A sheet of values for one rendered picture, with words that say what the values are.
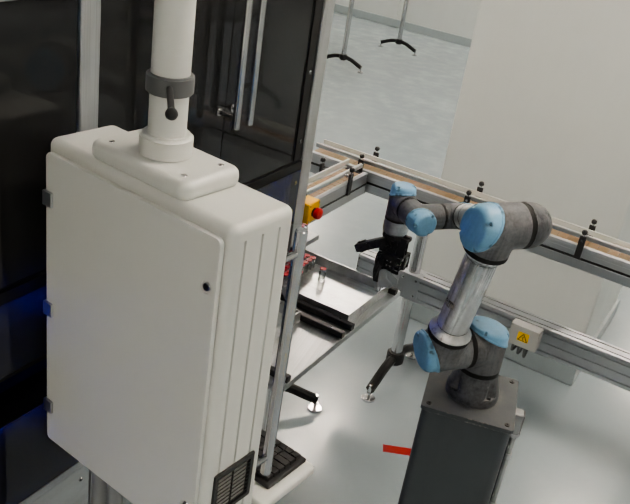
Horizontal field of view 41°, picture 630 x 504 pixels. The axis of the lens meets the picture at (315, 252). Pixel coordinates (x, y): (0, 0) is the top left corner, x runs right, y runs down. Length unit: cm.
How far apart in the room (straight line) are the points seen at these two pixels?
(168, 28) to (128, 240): 39
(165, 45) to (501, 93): 251
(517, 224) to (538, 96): 180
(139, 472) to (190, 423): 24
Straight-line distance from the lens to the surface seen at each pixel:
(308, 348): 232
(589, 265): 323
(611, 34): 366
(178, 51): 148
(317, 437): 342
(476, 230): 200
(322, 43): 258
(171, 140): 152
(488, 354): 232
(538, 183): 385
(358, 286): 266
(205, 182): 148
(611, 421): 402
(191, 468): 168
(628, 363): 337
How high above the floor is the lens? 215
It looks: 27 degrees down
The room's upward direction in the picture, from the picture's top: 9 degrees clockwise
